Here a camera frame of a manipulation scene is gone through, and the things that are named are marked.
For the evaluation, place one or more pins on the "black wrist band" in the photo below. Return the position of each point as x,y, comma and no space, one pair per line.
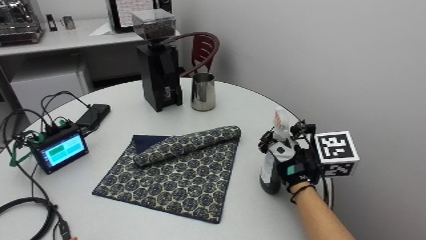
301,189

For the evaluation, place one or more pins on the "white marker cube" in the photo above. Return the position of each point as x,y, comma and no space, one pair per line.
337,150

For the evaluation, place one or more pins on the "steel milk jug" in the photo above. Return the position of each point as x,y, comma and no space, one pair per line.
202,93

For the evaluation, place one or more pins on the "blue patterned cloth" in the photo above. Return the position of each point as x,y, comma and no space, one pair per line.
177,180

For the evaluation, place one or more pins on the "dark red chair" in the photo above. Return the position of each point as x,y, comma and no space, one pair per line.
202,50

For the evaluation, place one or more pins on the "black coffee grinder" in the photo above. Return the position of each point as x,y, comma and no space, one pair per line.
160,70

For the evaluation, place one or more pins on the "black power bank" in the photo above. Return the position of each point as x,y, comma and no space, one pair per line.
93,115

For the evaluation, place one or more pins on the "small screen device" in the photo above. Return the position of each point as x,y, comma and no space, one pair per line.
61,151

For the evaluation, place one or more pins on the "black framed sign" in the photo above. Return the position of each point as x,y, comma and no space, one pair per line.
128,15

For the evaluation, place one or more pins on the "white counter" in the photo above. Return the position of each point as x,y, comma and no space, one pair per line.
66,43

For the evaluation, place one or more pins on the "small metal cup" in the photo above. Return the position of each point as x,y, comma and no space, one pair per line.
68,22

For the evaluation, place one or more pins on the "small black tool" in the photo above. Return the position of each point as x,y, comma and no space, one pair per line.
52,22

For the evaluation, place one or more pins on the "steel espresso machine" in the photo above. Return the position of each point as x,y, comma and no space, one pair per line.
17,20

